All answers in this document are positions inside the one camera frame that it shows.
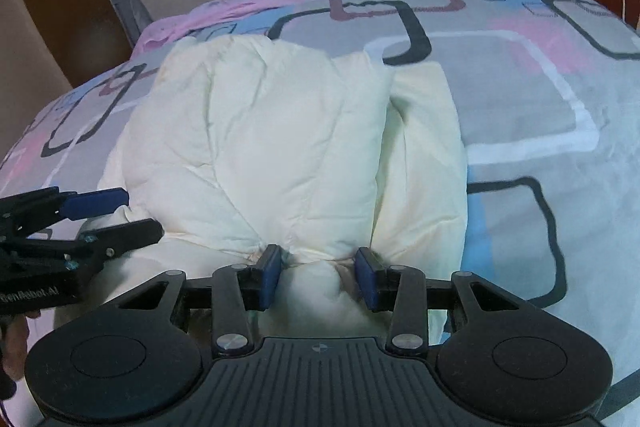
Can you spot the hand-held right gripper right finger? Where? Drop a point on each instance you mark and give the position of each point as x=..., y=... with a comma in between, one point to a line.
x=366, y=279

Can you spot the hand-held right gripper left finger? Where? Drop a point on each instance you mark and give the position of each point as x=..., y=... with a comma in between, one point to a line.
x=270, y=277

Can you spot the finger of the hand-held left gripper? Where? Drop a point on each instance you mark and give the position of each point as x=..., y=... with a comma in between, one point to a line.
x=130, y=234
x=95, y=203

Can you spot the cream puffer jacket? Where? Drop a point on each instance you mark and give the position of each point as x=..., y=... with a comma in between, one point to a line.
x=280, y=132

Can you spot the pink blanket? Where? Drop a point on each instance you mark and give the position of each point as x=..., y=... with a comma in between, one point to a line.
x=215, y=14

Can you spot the patterned grey pink bedsheet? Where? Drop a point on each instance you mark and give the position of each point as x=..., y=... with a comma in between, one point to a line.
x=525, y=117

